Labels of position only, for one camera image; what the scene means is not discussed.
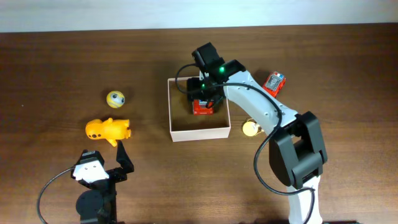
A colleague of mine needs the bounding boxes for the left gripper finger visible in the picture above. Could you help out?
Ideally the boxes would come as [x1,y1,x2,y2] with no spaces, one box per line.
[76,150,104,166]
[116,140,134,173]

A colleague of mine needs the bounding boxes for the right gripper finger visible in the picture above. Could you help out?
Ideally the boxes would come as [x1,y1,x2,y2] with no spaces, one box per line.
[205,93,224,109]
[187,77,205,101]

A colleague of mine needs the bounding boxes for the red toy fire truck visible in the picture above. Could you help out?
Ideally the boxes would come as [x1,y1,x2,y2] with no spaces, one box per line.
[192,100,214,115]

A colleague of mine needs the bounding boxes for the red toy police car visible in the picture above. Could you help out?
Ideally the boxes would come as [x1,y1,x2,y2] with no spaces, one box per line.
[262,71,286,98]

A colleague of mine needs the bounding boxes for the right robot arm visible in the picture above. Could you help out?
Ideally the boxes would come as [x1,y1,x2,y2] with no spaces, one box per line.
[185,43,328,223]

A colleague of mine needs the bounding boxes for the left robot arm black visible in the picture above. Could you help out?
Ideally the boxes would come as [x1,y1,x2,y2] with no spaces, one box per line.
[71,140,134,224]

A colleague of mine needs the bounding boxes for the orange toy dog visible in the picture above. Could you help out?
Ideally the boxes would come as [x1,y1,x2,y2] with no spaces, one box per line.
[85,118,132,147]

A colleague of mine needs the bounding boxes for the white cardboard box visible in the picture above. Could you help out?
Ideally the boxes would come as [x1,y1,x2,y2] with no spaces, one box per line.
[167,77,231,142]

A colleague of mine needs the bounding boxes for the yellow wooden rattle drum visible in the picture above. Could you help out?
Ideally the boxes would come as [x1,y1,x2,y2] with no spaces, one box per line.
[242,118,264,137]

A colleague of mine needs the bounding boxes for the yellow face ball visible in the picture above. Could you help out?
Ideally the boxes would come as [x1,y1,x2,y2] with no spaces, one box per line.
[106,91,126,108]

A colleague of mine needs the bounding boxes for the right black cable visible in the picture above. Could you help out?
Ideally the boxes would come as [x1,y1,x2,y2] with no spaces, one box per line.
[174,63,317,224]

